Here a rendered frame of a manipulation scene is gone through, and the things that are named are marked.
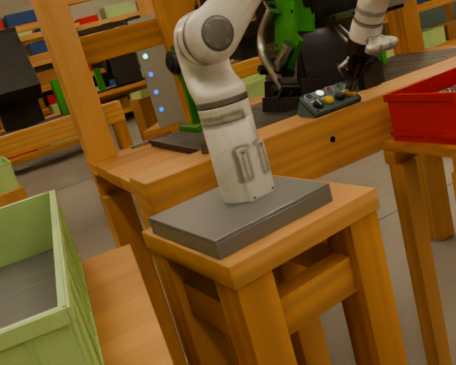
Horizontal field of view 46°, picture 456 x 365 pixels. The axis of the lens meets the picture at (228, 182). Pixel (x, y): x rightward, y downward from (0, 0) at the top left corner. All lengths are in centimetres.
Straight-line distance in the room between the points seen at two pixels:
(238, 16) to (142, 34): 106
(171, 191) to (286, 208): 42
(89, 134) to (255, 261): 107
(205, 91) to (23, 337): 51
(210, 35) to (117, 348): 49
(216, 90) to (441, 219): 191
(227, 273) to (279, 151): 60
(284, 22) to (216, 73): 77
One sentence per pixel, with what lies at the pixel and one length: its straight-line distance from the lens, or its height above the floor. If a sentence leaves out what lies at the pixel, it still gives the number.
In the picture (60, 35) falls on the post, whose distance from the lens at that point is 177.
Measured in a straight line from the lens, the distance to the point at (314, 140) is 139.
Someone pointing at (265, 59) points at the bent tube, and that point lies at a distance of 172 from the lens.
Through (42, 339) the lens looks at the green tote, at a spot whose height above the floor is 94.
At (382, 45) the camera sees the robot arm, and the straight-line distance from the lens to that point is 133.
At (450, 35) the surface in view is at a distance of 815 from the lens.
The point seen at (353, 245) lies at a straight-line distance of 94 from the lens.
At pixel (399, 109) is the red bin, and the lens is 137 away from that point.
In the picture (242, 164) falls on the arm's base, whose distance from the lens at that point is 90.
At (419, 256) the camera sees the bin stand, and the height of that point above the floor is 48.
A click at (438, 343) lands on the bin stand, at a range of 166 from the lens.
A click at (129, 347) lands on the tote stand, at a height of 79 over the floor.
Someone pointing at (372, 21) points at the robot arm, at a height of 110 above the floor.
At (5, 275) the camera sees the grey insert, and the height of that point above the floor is 85.
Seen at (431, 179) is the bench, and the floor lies 31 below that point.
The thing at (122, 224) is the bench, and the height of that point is 66.
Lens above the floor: 117
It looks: 15 degrees down
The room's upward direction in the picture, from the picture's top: 16 degrees counter-clockwise
